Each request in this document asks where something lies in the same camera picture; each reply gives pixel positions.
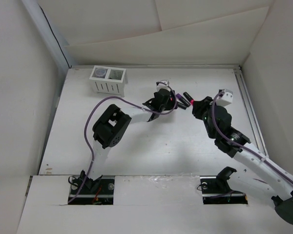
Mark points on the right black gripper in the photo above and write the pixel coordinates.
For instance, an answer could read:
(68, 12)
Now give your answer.
(199, 106)

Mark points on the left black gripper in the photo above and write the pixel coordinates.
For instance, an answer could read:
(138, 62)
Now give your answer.
(171, 101)

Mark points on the clear jar of paper clips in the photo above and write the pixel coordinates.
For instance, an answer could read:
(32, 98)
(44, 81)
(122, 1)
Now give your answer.
(100, 73)

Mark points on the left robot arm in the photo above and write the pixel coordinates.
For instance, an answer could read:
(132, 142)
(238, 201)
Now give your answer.
(110, 127)

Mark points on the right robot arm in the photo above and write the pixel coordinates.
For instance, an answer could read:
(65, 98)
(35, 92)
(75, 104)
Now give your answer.
(274, 186)

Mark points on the orange highlighter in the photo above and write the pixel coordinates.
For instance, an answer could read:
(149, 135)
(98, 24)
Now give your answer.
(181, 105)

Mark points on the pink highlighter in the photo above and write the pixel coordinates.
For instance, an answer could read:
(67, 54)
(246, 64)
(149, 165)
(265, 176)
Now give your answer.
(188, 97)

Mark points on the purple highlighter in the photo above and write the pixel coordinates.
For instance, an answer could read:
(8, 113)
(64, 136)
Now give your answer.
(182, 99)

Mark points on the white two-compartment organizer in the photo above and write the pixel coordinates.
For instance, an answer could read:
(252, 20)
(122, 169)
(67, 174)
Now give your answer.
(105, 85)

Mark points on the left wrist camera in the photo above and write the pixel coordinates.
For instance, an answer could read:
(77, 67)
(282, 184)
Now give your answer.
(163, 84)

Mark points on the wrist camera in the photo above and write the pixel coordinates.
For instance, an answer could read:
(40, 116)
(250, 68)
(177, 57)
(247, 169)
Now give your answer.
(163, 84)
(225, 98)

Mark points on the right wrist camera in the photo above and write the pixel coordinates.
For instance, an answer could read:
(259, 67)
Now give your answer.
(225, 98)

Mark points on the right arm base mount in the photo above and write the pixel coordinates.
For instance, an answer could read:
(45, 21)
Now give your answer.
(216, 191)

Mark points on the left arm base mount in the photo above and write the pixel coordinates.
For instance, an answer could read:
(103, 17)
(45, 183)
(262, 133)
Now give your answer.
(93, 192)

